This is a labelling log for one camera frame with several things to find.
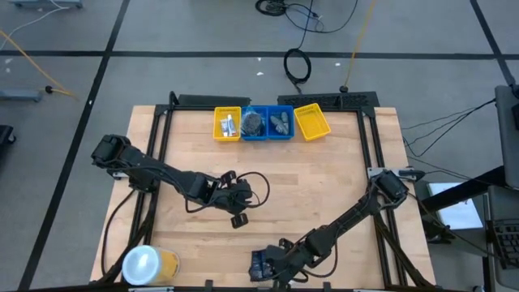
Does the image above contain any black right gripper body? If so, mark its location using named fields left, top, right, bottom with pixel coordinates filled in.
left=275, top=238, right=313, bottom=281

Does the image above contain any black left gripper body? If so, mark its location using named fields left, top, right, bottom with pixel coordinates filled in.
left=217, top=178, right=255, bottom=215

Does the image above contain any navy shave butter tube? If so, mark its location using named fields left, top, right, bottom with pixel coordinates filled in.
left=249, top=250, right=277, bottom=283

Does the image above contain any black comb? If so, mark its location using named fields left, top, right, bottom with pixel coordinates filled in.
left=242, top=112, right=265, bottom=137

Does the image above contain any clear plastic bag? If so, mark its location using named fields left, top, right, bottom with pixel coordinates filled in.
left=242, top=105, right=267, bottom=122

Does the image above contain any yellow plastic basket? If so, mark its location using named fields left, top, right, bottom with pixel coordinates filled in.
left=212, top=105, right=242, bottom=143
left=293, top=102, right=332, bottom=143

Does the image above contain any blue plastic basket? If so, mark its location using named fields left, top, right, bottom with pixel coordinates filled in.
left=240, top=105, right=269, bottom=142
left=267, top=105, right=296, bottom=141

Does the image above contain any black solid panel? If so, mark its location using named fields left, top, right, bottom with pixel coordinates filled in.
left=177, top=93, right=252, bottom=108

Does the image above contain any white yellow cylinder container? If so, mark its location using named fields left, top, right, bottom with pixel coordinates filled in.
left=121, top=244, right=181, bottom=286

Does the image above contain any black perforated panel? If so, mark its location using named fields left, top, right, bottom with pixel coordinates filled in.
left=277, top=91, right=381, bottom=110

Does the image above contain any white screen tablet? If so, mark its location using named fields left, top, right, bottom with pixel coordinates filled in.
left=427, top=181, right=484, bottom=231

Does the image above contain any black keyboard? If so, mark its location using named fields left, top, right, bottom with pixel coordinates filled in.
left=489, top=218, right=519, bottom=271

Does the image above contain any grey floor base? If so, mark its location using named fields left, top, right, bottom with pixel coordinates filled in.
left=0, top=88, right=43, bottom=103

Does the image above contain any black caster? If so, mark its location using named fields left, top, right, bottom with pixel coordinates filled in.
left=0, top=124, right=17, bottom=146

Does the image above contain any black table frame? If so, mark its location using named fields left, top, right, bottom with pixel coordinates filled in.
left=97, top=91, right=437, bottom=292

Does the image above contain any black coiled floor cable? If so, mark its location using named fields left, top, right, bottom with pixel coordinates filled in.
left=282, top=47, right=313, bottom=95

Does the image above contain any black tangled floor cable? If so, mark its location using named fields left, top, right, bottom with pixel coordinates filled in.
left=254, top=0, right=360, bottom=35

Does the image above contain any yellow hanging cord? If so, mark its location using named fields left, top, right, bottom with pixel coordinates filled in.
left=342, top=0, right=378, bottom=93

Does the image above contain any yellow floor cable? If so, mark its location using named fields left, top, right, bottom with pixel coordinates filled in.
left=0, top=29, right=79, bottom=101

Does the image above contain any white floor cable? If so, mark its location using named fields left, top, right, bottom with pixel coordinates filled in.
left=0, top=6, right=72, bottom=41

